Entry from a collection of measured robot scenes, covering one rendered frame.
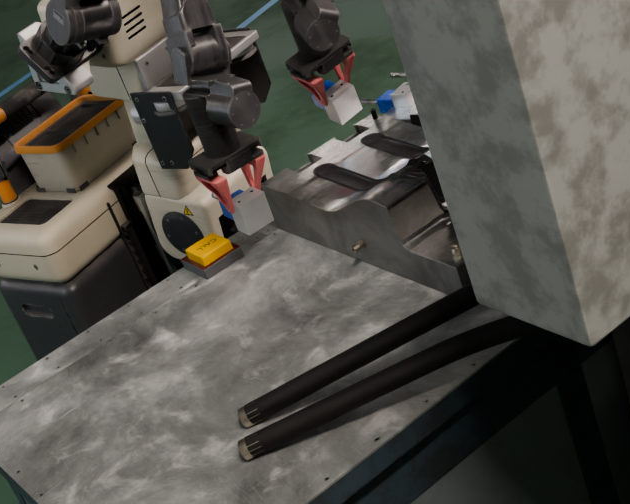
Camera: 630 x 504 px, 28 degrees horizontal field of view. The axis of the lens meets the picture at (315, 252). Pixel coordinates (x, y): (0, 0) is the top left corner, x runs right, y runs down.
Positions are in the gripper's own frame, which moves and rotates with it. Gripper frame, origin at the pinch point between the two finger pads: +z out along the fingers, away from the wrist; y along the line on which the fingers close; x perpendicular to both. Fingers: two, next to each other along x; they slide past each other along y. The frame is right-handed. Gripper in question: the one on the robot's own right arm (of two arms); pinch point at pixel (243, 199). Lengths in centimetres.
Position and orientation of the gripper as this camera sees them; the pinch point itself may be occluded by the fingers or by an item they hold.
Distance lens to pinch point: 197.7
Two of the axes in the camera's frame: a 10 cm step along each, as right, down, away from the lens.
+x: -5.7, -2.4, 7.8
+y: 7.6, -5.1, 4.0
